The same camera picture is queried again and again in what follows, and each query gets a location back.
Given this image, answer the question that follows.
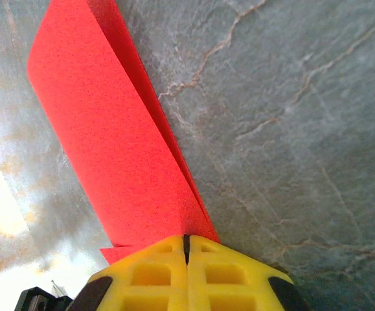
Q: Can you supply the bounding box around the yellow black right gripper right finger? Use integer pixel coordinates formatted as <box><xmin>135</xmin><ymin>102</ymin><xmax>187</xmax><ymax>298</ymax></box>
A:
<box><xmin>183</xmin><ymin>235</ymin><xmax>311</xmax><ymax>311</ymax></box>

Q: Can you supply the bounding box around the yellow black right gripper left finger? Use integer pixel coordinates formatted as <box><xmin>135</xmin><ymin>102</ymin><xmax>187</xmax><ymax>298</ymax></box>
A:
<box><xmin>73</xmin><ymin>235</ymin><xmax>188</xmax><ymax>311</ymax></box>

